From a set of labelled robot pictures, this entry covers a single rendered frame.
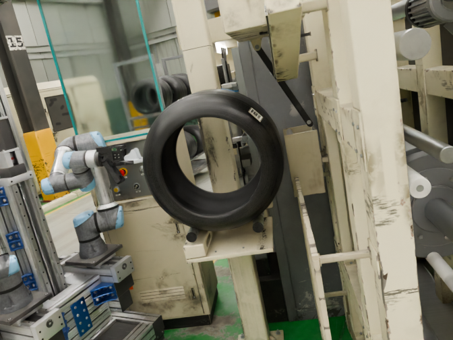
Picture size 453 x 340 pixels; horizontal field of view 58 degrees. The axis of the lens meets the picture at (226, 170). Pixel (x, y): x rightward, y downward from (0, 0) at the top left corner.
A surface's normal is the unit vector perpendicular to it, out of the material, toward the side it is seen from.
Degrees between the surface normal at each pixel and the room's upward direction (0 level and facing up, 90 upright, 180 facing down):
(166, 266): 89
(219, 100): 46
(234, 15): 90
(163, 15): 90
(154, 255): 91
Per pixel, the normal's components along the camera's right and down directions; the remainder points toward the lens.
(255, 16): -0.10, 0.26
